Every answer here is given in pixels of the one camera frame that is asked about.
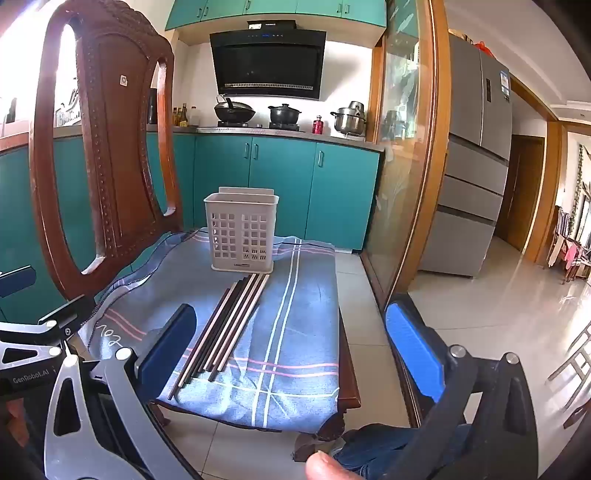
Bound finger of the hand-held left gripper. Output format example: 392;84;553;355
0;267;37;297
0;295;95;366

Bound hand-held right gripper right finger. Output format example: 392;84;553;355
385;299;540;480

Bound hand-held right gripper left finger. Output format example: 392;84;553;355
44;304;204;480

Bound row of mixed chopsticks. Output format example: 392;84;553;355
167;273;270;400

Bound white perforated utensil basket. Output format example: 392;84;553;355
204;186;280;274

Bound person's right hand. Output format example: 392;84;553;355
305;455;354;480

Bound person's jeans leg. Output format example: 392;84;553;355
332;424;469;480

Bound blue plaid cloth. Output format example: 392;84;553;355
88;228;342;435

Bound wooden dining chair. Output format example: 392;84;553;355
547;320;591;428

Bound carved wooden chair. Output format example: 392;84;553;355
28;0;363;464

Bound silver refrigerator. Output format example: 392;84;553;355
418;32;514;278

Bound clothes drying rack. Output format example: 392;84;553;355
547;205;591;284

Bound brown wooden door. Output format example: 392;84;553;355
496;134;546;252

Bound teal base cabinets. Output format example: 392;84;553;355
0;131;385;296

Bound wood framed glass sliding door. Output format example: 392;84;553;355
360;0;451;416

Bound stainless steel stock pot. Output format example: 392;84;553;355
329;101;368;136

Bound gas stove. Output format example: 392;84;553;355
217;121;305;133

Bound black wok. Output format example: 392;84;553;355
213;95;256;124

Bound hanging vine plant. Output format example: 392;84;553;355
570;143;591;222

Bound black cooking pot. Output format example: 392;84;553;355
268;104;302;125

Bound black range hood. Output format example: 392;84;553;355
209;21;328;101

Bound teal wall cabinets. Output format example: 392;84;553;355
165;0;387;32

